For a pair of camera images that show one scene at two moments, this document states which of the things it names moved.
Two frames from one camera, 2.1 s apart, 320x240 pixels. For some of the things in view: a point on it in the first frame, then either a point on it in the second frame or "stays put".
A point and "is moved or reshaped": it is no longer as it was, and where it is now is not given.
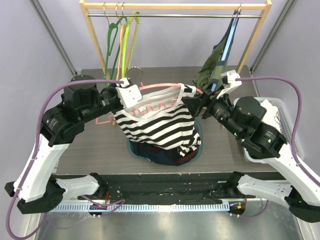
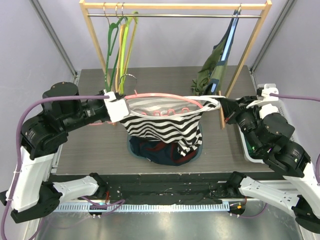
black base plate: x=165 y=186 stays put
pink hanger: x=143 y=87 to x=163 y=114
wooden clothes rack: x=87 y=5 stays put
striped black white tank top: x=162 y=118 is moved or reshaped
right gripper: x=207 y=104 to x=230 y=110
